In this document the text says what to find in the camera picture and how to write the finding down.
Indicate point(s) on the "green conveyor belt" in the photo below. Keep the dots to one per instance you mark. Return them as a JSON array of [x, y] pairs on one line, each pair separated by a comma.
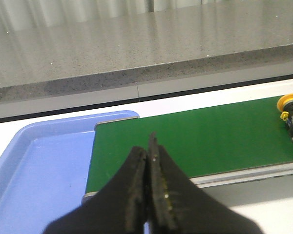
[[202, 142]]

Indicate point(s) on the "grey speckled stone counter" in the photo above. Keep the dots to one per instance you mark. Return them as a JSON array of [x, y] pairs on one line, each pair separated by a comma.
[[102, 62]]

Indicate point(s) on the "white pleated curtain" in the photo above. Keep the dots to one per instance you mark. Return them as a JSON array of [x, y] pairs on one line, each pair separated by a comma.
[[17, 15]]

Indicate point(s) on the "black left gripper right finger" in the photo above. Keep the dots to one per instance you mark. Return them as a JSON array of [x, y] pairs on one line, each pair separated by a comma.
[[178, 206]]

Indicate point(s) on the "blue plastic tray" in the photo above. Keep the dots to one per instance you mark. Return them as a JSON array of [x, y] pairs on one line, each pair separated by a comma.
[[43, 171]]

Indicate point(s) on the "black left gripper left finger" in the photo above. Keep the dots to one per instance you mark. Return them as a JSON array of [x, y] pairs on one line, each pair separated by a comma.
[[117, 208]]

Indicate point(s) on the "aluminium conveyor frame rail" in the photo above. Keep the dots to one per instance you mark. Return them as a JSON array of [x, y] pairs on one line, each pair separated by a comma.
[[250, 185]]

